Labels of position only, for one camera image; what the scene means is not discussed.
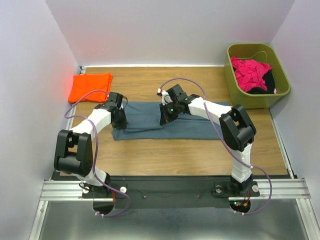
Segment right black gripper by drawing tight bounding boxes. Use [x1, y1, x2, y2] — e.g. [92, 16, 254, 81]
[159, 100, 181, 125]

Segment blue-grey t-shirt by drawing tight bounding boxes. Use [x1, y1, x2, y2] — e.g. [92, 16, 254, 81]
[111, 101, 219, 141]

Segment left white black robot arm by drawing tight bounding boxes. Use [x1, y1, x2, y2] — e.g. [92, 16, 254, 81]
[53, 92, 128, 197]

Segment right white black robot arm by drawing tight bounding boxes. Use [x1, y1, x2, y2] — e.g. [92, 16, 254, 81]
[157, 84, 257, 195]

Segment folded orange t-shirt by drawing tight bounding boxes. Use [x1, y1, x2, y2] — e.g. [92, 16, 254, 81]
[68, 73, 113, 104]

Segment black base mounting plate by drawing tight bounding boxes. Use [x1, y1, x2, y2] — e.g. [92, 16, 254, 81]
[79, 175, 260, 210]

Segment crumpled pink t-shirt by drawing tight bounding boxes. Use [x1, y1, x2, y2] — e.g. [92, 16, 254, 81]
[230, 56, 272, 93]

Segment olive green plastic bin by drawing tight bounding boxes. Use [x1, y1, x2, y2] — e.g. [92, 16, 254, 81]
[224, 43, 291, 109]

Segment crumpled black t-shirt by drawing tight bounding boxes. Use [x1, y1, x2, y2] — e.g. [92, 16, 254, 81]
[247, 70, 277, 95]

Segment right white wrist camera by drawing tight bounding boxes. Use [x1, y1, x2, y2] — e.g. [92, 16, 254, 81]
[157, 88, 173, 105]

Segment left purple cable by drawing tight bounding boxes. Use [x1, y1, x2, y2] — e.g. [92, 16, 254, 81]
[64, 89, 133, 218]

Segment purple cable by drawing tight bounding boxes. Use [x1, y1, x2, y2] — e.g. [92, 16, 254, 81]
[157, 77, 273, 216]
[64, 89, 133, 218]

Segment aluminium extrusion rail frame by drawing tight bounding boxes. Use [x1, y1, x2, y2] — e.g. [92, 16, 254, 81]
[28, 66, 320, 240]

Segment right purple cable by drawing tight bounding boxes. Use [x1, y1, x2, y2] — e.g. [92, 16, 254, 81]
[157, 77, 273, 216]

